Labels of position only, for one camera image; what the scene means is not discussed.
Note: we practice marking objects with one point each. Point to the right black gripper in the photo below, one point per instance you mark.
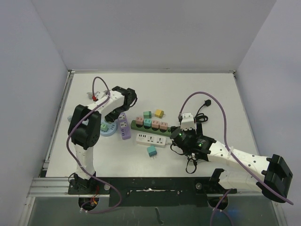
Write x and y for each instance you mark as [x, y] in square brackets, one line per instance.
[199, 132]

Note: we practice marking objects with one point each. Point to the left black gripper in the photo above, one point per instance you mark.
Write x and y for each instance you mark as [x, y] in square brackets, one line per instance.
[110, 118]

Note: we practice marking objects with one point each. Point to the green charger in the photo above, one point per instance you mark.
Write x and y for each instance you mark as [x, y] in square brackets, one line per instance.
[104, 127]
[147, 114]

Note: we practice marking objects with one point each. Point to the pink charger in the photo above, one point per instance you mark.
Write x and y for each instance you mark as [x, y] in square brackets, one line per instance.
[155, 124]
[139, 121]
[163, 125]

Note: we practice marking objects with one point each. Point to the teal charger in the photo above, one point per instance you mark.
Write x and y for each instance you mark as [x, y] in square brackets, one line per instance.
[147, 122]
[151, 151]

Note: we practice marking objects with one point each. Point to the yellow charger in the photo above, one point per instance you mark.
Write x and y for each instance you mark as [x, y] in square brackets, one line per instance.
[159, 113]

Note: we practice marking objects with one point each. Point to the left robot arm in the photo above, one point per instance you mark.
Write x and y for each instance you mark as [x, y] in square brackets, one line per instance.
[85, 127]

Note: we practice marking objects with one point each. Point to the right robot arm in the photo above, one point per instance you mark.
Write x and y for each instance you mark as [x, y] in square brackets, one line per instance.
[270, 176]

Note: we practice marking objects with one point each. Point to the round blue power strip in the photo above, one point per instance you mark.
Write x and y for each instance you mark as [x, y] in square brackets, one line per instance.
[112, 128]

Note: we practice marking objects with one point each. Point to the purple power strip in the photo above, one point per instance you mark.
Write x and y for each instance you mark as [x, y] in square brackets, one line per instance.
[124, 126]

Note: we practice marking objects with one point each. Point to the green power strip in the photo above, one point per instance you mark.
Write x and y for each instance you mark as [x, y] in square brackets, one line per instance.
[145, 129]

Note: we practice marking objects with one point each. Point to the white power strip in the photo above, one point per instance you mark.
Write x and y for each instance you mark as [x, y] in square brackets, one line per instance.
[149, 139]

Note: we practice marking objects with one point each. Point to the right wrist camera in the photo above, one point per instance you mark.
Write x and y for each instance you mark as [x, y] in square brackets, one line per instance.
[188, 122]

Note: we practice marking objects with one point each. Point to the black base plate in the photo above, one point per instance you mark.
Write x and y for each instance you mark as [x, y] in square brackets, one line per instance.
[151, 192]

